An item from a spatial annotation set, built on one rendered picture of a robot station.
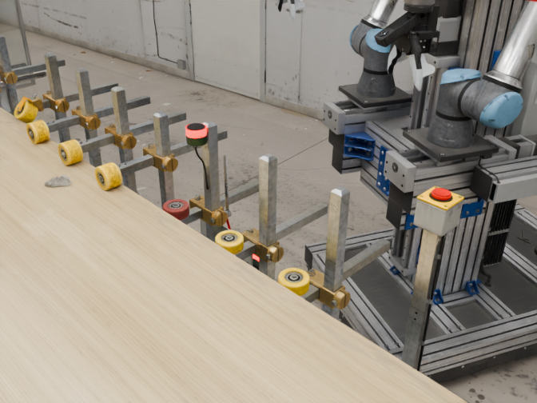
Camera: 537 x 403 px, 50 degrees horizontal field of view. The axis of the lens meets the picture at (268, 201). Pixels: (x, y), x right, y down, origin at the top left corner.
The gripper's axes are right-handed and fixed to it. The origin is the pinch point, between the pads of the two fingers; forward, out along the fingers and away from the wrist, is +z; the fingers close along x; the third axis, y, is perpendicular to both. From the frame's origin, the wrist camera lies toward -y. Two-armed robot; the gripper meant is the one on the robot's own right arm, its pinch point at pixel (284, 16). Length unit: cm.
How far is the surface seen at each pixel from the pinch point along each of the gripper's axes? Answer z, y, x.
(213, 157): 26, -45, -58
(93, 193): 42, -81, -40
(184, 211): 42, -56, -61
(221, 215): 46, -44, -60
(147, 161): 37, -62, -33
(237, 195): 46, -35, -49
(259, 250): 48, -38, -79
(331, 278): 44, -27, -103
